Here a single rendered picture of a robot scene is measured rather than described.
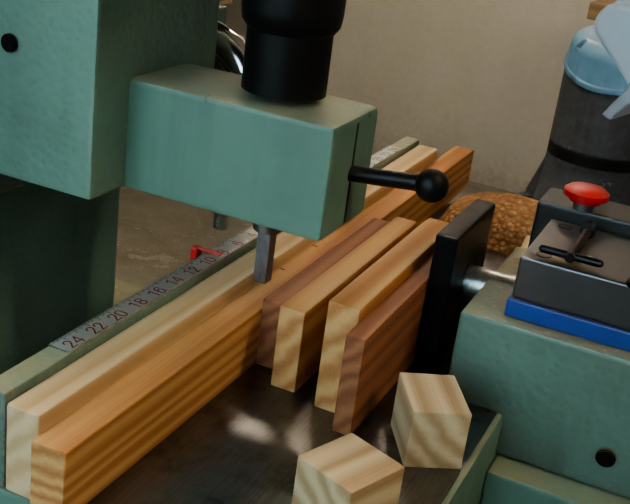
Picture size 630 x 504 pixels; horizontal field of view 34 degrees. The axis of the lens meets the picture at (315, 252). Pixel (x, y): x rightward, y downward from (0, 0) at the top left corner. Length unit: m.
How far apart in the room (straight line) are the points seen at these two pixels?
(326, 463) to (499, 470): 0.18
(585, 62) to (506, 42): 2.82
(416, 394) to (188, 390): 0.13
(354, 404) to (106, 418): 0.15
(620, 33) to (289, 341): 0.27
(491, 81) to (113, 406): 3.59
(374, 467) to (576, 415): 0.18
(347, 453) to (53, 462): 0.14
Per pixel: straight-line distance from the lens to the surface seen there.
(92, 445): 0.52
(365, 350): 0.58
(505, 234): 0.92
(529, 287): 0.64
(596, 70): 1.20
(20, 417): 0.52
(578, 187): 0.70
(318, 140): 0.58
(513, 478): 0.66
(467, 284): 0.70
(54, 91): 0.63
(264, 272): 0.66
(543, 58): 3.98
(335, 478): 0.50
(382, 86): 4.24
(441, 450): 0.59
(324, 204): 0.59
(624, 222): 0.71
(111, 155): 0.64
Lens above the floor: 1.22
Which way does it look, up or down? 22 degrees down
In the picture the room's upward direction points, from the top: 8 degrees clockwise
